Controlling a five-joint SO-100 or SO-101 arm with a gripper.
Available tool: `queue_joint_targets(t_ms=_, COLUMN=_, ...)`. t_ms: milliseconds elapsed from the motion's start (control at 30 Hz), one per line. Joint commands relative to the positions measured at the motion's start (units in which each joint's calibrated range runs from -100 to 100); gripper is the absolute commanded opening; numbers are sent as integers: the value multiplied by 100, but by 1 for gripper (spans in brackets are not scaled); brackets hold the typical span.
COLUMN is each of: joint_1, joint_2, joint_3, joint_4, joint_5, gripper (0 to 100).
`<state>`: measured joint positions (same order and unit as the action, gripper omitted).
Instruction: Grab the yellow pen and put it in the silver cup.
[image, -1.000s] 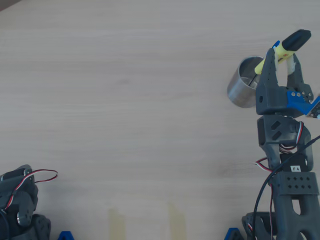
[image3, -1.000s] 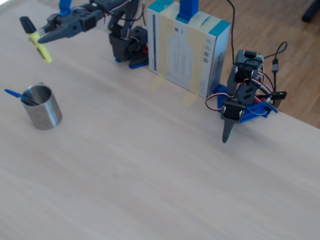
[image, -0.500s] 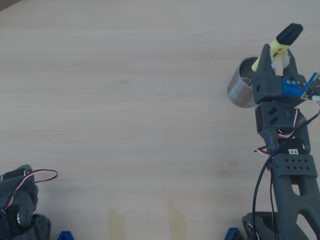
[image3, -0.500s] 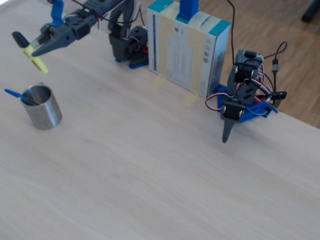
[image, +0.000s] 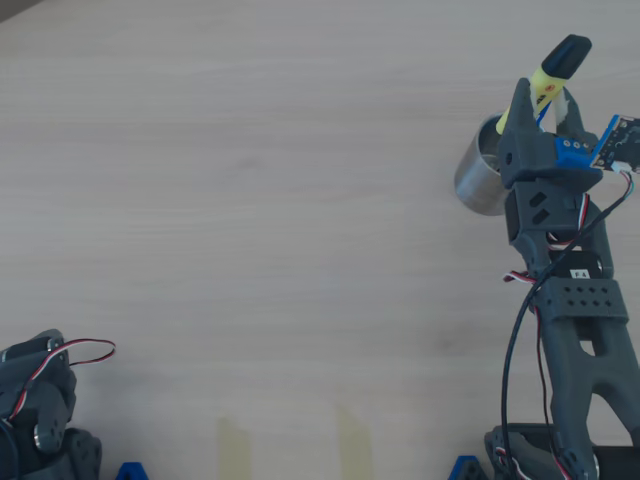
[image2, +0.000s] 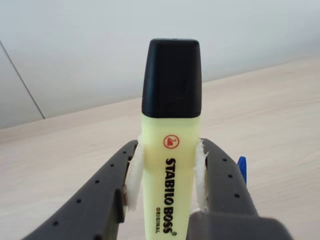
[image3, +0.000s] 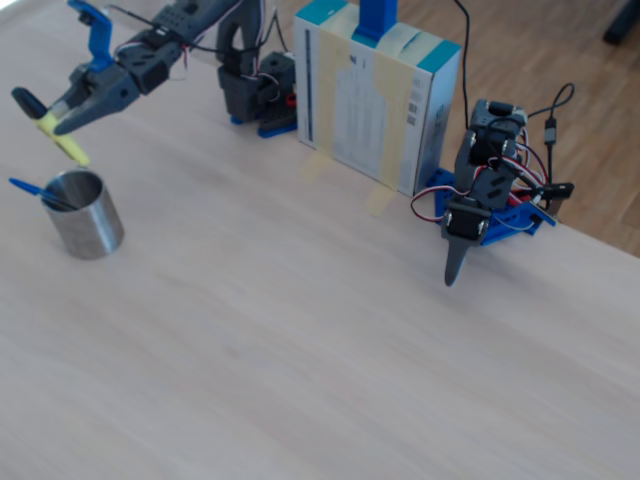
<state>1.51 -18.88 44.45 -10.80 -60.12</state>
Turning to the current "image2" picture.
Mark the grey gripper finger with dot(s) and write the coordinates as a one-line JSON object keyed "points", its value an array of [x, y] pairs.
{"points": [[225, 187], [82, 212]]}

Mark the blue ballpoint pen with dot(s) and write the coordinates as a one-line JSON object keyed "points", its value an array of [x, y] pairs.
{"points": [[243, 167]]}

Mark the yellow highlighter with black cap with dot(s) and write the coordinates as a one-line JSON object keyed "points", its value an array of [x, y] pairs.
{"points": [[170, 75]]}

